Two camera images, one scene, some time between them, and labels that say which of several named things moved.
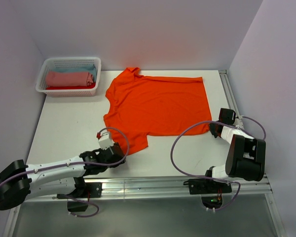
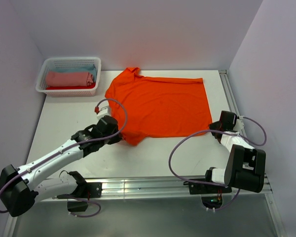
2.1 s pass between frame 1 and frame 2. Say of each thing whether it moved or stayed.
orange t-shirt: stayed
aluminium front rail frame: stayed
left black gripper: moved
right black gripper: stayed
